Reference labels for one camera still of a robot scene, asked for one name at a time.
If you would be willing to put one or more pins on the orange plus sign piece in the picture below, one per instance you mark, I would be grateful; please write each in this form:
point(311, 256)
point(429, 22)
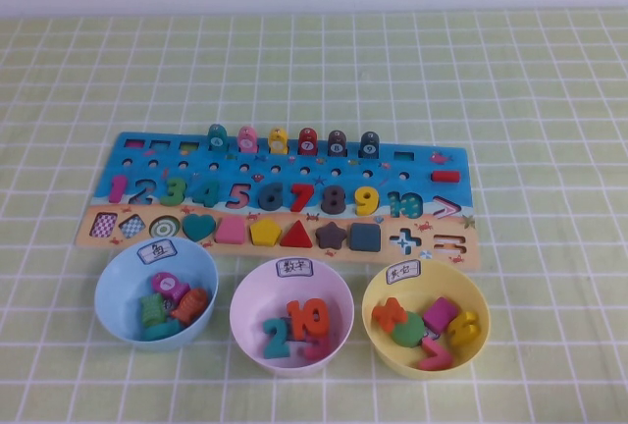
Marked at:
point(387, 315)

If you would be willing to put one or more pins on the red digit seven piece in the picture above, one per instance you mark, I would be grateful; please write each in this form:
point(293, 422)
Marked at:
point(301, 196)

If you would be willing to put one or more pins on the colourful wooden puzzle board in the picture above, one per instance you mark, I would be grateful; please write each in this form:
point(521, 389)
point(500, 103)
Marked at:
point(324, 169)

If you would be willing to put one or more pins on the brown digit eight piece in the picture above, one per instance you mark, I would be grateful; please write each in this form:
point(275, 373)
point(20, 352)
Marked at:
point(334, 199)

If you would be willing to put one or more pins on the dark blue digit six piece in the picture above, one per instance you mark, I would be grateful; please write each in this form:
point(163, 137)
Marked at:
point(271, 198)

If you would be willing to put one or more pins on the red fish piece seven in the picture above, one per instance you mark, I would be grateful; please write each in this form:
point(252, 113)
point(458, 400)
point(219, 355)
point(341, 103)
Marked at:
point(308, 142)

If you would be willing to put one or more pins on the brown star piece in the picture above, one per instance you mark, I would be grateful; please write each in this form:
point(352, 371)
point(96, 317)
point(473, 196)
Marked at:
point(331, 236)

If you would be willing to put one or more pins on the red triangle piece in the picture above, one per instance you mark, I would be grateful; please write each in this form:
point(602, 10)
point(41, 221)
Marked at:
point(297, 237)

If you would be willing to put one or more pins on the yellow digit nine piece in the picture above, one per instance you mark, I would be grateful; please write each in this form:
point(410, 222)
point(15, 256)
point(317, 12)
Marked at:
point(367, 198)

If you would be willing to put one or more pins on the yellow fish piece six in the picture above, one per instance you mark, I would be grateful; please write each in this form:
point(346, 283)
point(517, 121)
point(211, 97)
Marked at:
point(278, 141)

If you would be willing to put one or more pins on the yellow pentagon piece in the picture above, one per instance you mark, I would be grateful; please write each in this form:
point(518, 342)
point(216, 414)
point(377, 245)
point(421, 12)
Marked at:
point(265, 233)

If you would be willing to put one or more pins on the dark blue fish piece nine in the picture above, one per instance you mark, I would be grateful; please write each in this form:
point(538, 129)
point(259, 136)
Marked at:
point(369, 145)

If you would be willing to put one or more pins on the dark blue square piece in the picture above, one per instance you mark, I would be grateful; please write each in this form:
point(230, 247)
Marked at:
point(365, 237)

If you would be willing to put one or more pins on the pink fish piece five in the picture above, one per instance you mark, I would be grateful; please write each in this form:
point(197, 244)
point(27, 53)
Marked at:
point(247, 140)

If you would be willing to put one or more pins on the pink trapezoid piece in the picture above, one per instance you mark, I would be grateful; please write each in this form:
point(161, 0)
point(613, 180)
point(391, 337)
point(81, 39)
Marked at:
point(230, 232)

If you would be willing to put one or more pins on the teal digit four piece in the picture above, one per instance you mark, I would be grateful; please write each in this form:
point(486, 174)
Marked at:
point(208, 194)

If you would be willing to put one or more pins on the teal fish piece four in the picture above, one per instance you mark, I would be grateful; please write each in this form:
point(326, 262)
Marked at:
point(217, 138)

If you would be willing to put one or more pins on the teal heart piece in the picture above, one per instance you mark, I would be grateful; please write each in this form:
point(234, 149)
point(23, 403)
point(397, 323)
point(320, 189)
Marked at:
point(198, 227)

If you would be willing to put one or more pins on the pink plastic bowl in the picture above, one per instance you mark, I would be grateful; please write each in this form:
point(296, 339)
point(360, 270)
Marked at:
point(255, 296)

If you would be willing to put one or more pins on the orange number ten piece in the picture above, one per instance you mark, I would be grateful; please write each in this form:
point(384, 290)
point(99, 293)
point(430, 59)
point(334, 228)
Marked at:
point(309, 317)

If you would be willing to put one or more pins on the red minus sign piece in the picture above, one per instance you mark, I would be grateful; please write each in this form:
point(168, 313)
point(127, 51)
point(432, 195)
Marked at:
point(445, 176)

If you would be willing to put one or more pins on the green digit three piece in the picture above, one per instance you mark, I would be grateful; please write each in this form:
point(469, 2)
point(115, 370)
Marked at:
point(176, 191)

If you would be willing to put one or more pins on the teal digit two piece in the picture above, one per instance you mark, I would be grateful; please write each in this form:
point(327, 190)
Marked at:
point(276, 340)

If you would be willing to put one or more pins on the orange fish piece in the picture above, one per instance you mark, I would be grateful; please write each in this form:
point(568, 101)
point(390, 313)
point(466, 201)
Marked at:
point(190, 307)

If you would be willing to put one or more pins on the green circle piece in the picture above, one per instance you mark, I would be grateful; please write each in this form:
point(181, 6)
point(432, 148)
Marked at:
point(412, 333)

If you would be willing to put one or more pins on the magenta fish piece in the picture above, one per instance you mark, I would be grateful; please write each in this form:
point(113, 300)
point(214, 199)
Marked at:
point(167, 285)

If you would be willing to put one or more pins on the magenta square piece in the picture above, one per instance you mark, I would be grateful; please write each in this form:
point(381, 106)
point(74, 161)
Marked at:
point(440, 313)

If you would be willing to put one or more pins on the yellow plastic bowl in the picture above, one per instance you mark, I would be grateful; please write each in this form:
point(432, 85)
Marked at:
point(382, 355)

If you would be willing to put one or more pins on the pink digit one piece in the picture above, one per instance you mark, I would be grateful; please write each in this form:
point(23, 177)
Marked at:
point(117, 189)

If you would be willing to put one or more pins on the green fish piece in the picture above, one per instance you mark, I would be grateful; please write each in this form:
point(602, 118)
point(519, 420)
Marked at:
point(151, 311)

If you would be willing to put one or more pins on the yellow digit six piece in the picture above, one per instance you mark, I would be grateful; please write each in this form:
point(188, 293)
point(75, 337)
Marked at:
point(463, 328)

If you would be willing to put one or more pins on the pink digit seven piece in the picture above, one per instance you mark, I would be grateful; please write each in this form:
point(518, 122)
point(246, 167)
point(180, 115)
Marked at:
point(435, 357)

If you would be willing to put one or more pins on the teal fish piece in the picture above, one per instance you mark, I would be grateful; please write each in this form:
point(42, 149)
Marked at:
point(161, 332)

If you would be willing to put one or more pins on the light blue plastic bowl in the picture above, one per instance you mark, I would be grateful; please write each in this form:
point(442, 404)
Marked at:
point(118, 296)

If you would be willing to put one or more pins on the green checkered tablecloth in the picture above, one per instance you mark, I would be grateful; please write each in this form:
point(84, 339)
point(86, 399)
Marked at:
point(294, 75)

